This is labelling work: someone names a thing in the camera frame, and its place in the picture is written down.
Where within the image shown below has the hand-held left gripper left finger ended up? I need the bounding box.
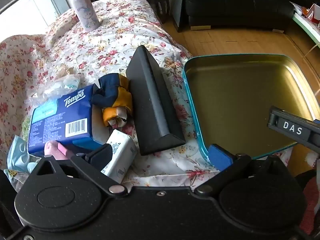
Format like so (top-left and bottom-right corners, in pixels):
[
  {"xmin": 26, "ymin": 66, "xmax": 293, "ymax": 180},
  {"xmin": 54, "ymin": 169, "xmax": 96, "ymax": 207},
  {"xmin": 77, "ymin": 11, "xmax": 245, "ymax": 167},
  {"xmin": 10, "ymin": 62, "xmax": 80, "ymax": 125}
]
[{"xmin": 30, "ymin": 144, "xmax": 128, "ymax": 196}]

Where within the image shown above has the black triangular box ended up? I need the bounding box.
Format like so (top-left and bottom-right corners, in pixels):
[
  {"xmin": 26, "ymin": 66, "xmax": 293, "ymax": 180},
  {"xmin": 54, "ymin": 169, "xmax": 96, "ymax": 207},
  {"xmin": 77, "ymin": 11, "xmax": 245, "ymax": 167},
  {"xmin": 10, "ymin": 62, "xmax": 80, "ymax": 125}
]
[{"xmin": 126, "ymin": 45, "xmax": 187, "ymax": 156}]

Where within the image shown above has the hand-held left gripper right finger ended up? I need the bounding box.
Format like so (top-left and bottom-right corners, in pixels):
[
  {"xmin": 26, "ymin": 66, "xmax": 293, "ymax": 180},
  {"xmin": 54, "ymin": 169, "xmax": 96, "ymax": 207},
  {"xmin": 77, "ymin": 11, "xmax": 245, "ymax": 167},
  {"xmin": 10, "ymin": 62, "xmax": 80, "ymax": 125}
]
[{"xmin": 194, "ymin": 144, "xmax": 297, "ymax": 197}]

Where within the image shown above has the blue tissue pack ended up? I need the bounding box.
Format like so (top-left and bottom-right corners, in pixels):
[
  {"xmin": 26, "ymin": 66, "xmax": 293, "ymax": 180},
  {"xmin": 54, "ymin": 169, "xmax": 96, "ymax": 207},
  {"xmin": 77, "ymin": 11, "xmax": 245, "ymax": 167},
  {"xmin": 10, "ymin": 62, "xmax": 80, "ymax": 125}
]
[{"xmin": 27, "ymin": 84, "xmax": 107, "ymax": 155}]

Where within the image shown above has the black leather sofa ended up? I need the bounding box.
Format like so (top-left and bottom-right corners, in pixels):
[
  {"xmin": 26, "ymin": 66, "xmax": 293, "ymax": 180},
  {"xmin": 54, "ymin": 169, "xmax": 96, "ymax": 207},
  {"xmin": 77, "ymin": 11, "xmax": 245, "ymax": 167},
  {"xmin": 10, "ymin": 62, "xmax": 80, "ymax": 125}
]
[{"xmin": 174, "ymin": 0, "xmax": 294, "ymax": 32}]

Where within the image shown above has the glass coffee table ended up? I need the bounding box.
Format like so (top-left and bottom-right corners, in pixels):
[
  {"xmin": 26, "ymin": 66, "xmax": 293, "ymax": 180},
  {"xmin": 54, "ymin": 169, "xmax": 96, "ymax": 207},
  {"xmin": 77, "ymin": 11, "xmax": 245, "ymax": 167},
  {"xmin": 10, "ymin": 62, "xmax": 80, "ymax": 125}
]
[{"xmin": 290, "ymin": 1, "xmax": 320, "ymax": 43}]

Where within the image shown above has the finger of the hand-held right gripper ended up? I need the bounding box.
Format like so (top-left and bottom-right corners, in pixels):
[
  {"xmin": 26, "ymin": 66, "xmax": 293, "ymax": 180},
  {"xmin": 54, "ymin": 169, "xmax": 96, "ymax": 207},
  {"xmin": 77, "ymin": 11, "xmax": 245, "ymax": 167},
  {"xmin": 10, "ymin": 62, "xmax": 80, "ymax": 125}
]
[{"xmin": 267, "ymin": 106, "xmax": 320, "ymax": 153}]

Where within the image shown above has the dark grey panel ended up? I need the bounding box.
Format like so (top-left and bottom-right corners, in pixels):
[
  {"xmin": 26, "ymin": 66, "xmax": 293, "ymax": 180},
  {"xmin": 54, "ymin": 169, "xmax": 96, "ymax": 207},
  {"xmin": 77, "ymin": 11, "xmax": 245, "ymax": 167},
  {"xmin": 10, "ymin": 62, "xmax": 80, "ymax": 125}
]
[{"xmin": 171, "ymin": 0, "xmax": 187, "ymax": 33}]

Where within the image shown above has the window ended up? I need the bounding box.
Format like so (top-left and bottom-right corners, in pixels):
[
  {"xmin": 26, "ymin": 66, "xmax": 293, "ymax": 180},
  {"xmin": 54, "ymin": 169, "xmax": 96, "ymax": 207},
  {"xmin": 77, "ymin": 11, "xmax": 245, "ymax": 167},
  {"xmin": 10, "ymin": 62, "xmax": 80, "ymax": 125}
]
[{"xmin": 0, "ymin": 0, "xmax": 73, "ymax": 28}]

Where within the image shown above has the purple cartoon water bottle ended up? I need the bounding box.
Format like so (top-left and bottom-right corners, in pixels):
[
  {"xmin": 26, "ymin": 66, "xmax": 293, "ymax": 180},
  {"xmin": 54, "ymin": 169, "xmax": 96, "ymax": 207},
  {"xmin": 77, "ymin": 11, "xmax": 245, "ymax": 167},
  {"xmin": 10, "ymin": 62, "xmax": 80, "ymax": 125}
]
[{"xmin": 67, "ymin": 0, "xmax": 100, "ymax": 32}]

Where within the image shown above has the white tissue packet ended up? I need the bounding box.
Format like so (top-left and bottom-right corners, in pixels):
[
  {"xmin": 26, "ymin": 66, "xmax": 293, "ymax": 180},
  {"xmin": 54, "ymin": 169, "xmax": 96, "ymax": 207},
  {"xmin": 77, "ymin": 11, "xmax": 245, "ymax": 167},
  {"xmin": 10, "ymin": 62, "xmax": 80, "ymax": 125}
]
[{"xmin": 100, "ymin": 129, "xmax": 137, "ymax": 184}]

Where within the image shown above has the clear plastic bag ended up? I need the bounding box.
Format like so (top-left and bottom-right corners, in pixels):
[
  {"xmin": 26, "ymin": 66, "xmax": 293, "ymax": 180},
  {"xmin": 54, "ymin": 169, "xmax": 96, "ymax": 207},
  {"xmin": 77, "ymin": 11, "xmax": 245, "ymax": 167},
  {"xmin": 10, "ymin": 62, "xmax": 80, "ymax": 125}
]
[{"xmin": 32, "ymin": 74, "xmax": 80, "ymax": 105}]

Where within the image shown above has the teal metal tin box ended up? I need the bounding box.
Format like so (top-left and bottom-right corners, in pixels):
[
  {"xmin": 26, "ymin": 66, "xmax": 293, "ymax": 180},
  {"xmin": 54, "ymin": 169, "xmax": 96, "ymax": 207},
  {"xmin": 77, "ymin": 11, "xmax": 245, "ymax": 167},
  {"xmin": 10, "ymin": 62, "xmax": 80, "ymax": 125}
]
[{"xmin": 182, "ymin": 54, "xmax": 320, "ymax": 165}]

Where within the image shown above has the yellow navy cloth bundle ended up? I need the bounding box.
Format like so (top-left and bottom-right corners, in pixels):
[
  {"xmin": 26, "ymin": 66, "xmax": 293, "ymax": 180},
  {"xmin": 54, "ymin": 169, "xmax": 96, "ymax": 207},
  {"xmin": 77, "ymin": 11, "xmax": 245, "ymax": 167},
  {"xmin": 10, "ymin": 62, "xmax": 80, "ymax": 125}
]
[{"xmin": 90, "ymin": 73, "xmax": 133, "ymax": 128}]

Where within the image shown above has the pink soft cloth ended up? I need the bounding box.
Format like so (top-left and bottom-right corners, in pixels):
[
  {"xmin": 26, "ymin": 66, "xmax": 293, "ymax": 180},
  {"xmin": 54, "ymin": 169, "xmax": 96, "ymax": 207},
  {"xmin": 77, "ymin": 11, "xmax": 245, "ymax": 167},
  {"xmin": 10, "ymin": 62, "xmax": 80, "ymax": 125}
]
[{"xmin": 44, "ymin": 141, "xmax": 68, "ymax": 160}]

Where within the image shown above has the light blue face mask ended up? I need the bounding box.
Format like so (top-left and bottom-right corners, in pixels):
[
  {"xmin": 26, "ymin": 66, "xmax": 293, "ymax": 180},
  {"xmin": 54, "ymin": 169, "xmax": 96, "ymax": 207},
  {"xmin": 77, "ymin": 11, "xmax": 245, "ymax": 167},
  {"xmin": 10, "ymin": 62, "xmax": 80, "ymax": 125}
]
[{"xmin": 6, "ymin": 135, "xmax": 42, "ymax": 173}]

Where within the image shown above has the dark wooden stool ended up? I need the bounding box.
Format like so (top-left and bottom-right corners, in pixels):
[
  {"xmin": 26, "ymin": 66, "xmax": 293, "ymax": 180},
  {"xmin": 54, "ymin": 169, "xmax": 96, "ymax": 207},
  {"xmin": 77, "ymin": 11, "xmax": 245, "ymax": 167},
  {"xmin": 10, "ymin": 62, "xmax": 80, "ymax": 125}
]
[{"xmin": 142, "ymin": 0, "xmax": 170, "ymax": 24}]

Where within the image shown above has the person's red sweater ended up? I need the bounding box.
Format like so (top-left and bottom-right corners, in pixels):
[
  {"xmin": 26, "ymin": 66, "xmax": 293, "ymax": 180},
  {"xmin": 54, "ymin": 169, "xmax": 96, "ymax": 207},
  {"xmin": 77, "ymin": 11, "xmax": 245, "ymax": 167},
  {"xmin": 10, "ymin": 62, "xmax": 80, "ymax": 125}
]
[{"xmin": 300, "ymin": 170, "xmax": 320, "ymax": 237}]

